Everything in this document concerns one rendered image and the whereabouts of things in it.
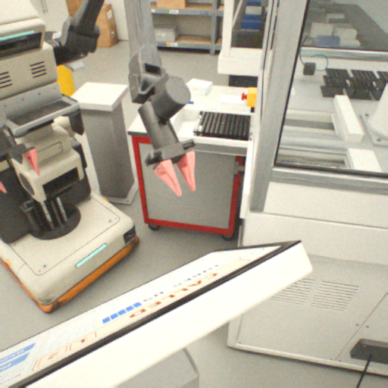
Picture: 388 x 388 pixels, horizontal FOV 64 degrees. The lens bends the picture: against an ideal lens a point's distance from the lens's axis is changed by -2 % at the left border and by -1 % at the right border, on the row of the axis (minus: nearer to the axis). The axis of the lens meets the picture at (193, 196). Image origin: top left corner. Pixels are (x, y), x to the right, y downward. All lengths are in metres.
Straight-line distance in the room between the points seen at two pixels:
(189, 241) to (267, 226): 1.16
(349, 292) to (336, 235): 0.30
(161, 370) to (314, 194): 0.54
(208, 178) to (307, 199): 0.90
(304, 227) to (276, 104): 0.37
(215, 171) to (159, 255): 0.65
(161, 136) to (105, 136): 1.41
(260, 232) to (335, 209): 0.21
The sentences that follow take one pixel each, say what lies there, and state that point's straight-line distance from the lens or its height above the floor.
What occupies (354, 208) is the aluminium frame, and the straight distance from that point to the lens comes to 0.88.
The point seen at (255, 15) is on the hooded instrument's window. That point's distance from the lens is 2.04.
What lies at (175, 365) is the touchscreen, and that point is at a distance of 0.53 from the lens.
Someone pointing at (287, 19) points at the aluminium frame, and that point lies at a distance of 0.64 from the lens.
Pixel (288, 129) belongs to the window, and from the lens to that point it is 0.74.
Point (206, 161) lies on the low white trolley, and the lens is 1.60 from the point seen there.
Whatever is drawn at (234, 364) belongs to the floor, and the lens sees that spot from 1.65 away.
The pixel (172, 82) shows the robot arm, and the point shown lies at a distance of 0.63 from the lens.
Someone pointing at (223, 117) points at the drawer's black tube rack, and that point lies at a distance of 1.38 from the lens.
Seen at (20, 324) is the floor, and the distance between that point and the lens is 1.92.
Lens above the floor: 1.54
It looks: 42 degrees down
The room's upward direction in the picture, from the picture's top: straight up
